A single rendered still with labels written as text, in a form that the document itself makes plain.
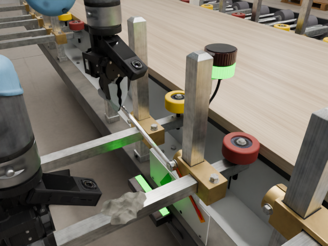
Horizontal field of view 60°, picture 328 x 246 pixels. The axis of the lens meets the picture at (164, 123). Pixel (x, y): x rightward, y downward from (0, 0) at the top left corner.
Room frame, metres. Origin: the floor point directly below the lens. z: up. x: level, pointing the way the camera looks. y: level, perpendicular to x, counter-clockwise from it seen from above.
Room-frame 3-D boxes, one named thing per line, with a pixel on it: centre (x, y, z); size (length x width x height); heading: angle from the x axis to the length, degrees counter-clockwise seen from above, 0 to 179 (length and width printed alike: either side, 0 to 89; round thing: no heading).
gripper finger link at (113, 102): (0.63, 0.14, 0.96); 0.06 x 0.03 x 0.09; 51
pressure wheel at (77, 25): (1.58, 0.47, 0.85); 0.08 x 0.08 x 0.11
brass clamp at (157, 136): (0.68, 0.05, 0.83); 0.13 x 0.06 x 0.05; 31
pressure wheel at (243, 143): (0.50, -0.17, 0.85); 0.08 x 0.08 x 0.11
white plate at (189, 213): (0.50, -0.03, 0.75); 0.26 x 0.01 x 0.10; 31
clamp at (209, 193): (0.47, -0.08, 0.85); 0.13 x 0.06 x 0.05; 31
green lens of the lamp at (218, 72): (0.51, -0.10, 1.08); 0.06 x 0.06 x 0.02
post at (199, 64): (0.49, -0.06, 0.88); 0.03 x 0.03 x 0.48; 31
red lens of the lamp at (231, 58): (0.51, -0.10, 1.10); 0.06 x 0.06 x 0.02
